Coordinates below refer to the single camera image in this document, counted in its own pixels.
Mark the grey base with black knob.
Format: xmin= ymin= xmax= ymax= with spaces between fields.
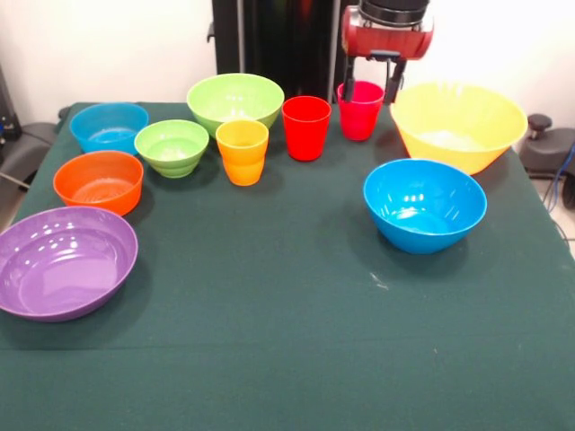
xmin=520 ymin=113 xmax=575 ymax=180

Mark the red plastic cup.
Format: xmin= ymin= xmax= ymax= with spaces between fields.
xmin=281 ymin=95 xmax=332 ymax=162

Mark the grey machine base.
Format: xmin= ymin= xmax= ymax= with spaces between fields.
xmin=0 ymin=120 xmax=58 ymax=189

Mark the pink plastic cup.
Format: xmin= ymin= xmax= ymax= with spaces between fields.
xmin=337 ymin=80 xmax=386 ymax=142

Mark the yellow plastic bowl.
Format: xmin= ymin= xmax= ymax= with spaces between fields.
xmin=389 ymin=81 xmax=529 ymax=176

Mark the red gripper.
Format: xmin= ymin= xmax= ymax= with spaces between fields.
xmin=340 ymin=4 xmax=436 ymax=105

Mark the orange plastic bowl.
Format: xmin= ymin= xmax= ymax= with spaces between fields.
xmin=52 ymin=150 xmax=145 ymax=217

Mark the large green plastic bowl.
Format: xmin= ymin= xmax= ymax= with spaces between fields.
xmin=186 ymin=73 xmax=286 ymax=139

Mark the dark green tablecloth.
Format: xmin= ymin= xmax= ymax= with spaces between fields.
xmin=0 ymin=101 xmax=575 ymax=431

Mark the orange plastic cup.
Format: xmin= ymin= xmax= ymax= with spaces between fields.
xmin=215 ymin=119 xmax=270 ymax=187

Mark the large blue plastic bowl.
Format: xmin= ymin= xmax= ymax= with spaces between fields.
xmin=362 ymin=158 xmax=488 ymax=256

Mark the black equipment rack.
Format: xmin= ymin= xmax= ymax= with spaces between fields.
xmin=0 ymin=62 xmax=23 ymax=152

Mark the small green ribbed bowl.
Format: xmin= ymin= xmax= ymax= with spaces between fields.
xmin=133 ymin=119 xmax=210 ymax=180

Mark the purple plastic bowl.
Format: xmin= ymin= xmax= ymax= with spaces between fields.
xmin=0 ymin=206 xmax=139 ymax=323

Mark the blue cable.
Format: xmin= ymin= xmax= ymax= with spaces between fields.
xmin=544 ymin=142 xmax=575 ymax=213

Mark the small blue plastic bowl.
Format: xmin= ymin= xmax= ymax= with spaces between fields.
xmin=68 ymin=102 xmax=150 ymax=157

